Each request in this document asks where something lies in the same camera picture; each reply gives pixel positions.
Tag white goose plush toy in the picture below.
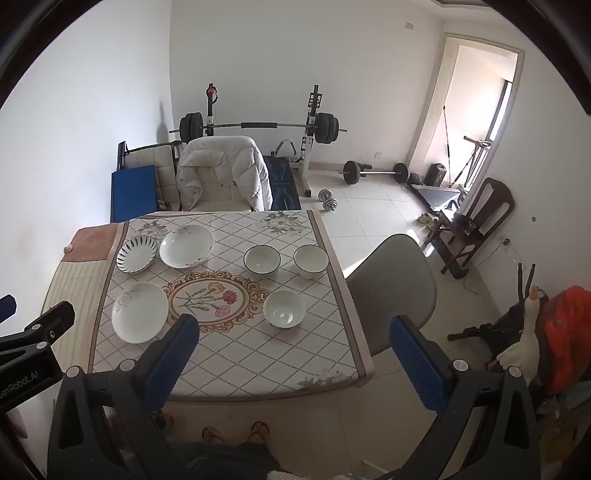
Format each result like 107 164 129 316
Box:
496 286 543 376

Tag door frame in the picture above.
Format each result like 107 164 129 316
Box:
409 32 526 185

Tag orange bag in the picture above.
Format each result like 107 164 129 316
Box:
538 286 591 395

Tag person's dark pants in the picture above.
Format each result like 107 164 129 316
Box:
171 440 282 480

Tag white down jacket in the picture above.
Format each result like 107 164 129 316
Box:
176 136 273 213

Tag blue patterned plate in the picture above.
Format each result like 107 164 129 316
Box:
159 224 215 269

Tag treadmill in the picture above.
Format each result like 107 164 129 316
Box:
406 182 467 214

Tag blue folded mat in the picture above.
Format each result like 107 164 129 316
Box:
111 165 158 223

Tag white floral plate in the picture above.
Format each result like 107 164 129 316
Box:
111 282 170 344

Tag white bowl with dark rim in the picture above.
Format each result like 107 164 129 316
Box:
243 245 281 278
293 244 330 280

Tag dark wooden chair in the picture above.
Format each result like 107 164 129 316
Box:
427 178 515 275

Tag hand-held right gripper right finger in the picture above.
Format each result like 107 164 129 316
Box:
389 316 542 480

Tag beige striped bed mat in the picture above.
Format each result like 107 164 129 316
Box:
39 226 123 370

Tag cream folding chair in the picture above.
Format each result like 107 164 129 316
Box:
117 141 184 213

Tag blue striped plate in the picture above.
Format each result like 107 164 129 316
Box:
116 235 158 274

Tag squat rack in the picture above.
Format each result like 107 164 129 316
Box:
203 83 325 195

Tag black kick scooter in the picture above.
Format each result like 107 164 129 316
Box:
448 263 541 370

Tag short barbell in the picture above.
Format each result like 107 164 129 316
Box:
339 161 410 186

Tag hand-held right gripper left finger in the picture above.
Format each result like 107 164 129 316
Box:
46 314 201 480

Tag printed floral tablecloth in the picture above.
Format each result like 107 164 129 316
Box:
87 210 376 402

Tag white cup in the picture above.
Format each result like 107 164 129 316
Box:
263 290 304 329

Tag barbell with black plates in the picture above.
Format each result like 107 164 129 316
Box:
168 112 348 145

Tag cream office chair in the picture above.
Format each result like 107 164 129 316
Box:
182 164 259 212

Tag brown cloth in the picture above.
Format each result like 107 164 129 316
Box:
69 224 122 264

